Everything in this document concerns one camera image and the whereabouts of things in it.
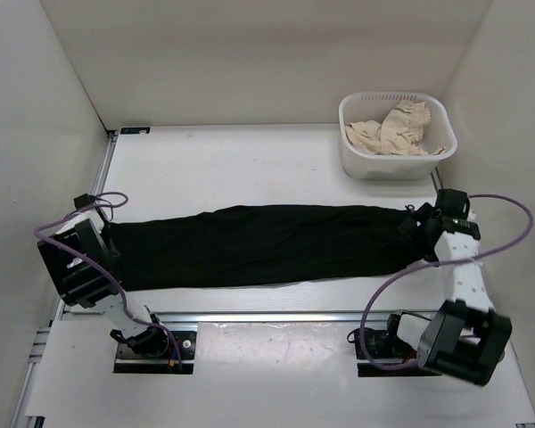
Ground black trousers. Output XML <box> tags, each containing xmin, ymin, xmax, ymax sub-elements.
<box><xmin>103</xmin><ymin>205</ymin><xmax>424</xmax><ymax>292</ymax></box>

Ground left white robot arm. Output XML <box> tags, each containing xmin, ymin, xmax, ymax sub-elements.
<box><xmin>34</xmin><ymin>210</ymin><xmax>172</xmax><ymax>358</ymax></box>

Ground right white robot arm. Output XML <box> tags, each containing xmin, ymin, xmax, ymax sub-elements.
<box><xmin>383</xmin><ymin>189</ymin><xmax>512</xmax><ymax>386</ymax></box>

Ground beige trousers in basket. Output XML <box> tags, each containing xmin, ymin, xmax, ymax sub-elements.
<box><xmin>345</xmin><ymin>100</ymin><xmax>448</xmax><ymax>156</ymax></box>

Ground white plastic basket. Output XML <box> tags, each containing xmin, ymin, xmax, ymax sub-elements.
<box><xmin>338</xmin><ymin>92</ymin><xmax>457</xmax><ymax>180</ymax></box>

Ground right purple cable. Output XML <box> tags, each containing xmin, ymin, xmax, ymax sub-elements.
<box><xmin>359</xmin><ymin>193</ymin><xmax>535</xmax><ymax>372</ymax></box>

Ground purple cable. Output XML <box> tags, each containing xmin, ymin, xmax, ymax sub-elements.
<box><xmin>33</xmin><ymin>191</ymin><xmax>182</xmax><ymax>365</ymax></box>
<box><xmin>359</xmin><ymin>193</ymin><xmax>535</xmax><ymax>372</ymax></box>

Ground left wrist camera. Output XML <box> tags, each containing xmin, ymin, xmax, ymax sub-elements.
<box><xmin>73</xmin><ymin>193</ymin><xmax>111</xmax><ymax>223</ymax></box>

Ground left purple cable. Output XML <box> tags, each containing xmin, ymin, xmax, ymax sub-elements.
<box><xmin>33</xmin><ymin>191</ymin><xmax>182</xmax><ymax>365</ymax></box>

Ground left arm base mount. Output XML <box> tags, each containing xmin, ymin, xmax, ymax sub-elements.
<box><xmin>110</xmin><ymin>327</ymin><xmax>197</xmax><ymax>375</ymax></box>

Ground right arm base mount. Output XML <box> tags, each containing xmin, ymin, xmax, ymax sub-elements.
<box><xmin>346</xmin><ymin>311</ymin><xmax>438</xmax><ymax>378</ymax></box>

